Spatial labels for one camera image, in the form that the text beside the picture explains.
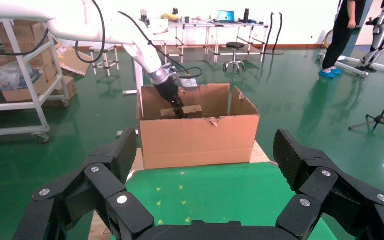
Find white humanoid robot legs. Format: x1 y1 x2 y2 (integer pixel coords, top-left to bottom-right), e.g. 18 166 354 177
357 0 384 74

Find black curved floor pole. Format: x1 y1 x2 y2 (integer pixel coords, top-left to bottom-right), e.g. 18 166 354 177
264 11 276 56
272 12 286 56

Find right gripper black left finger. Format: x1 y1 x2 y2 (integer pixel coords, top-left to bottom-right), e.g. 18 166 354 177
12 127 155 240

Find person in black clothes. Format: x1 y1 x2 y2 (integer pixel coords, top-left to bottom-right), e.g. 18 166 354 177
318 0 368 79

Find green table cloth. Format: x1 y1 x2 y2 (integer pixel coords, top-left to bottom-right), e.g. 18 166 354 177
110 162 339 240

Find white humanoid robot stand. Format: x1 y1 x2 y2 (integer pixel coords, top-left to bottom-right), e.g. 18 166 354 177
317 52 384 79

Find white wheeled shelf rack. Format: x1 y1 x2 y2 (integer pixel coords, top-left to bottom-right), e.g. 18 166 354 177
0 18 71 144

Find white tube frame table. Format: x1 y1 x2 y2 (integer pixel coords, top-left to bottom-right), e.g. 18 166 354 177
160 18 270 64

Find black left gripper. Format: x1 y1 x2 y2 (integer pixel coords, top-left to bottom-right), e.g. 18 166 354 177
152 76 189 119

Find black tripod stand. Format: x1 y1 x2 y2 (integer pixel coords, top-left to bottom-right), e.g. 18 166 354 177
348 75 384 139

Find small white frame stool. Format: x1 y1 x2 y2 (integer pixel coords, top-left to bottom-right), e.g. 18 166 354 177
88 43 121 78

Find white tube floor frame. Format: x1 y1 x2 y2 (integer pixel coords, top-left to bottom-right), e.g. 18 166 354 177
122 61 146 117

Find large open cardboard carton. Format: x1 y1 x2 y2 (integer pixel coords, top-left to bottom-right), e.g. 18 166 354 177
136 82 261 171

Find open laptop computer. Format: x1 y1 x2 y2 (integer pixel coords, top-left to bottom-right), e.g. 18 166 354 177
217 9 237 25

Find flat brown cardboard sheet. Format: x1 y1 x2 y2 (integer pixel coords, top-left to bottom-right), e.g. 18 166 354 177
54 43 93 78

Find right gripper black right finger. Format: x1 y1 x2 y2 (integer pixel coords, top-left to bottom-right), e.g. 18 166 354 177
273 129 384 240

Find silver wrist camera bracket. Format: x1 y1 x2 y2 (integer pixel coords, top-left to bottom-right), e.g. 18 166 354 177
165 63 199 93

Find small brown cardboard box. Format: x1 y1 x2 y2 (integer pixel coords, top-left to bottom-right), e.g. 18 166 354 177
160 104 204 120

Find yellow object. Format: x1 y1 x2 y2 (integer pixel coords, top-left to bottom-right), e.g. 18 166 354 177
160 12 180 23

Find black round rolling stool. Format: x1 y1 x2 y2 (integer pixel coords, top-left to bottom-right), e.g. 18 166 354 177
222 41 247 73

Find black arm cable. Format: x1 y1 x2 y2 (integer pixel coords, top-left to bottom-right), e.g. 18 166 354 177
0 0 203 80

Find clear plastic bag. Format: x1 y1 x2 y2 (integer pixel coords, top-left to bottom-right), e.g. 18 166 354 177
0 61 42 92

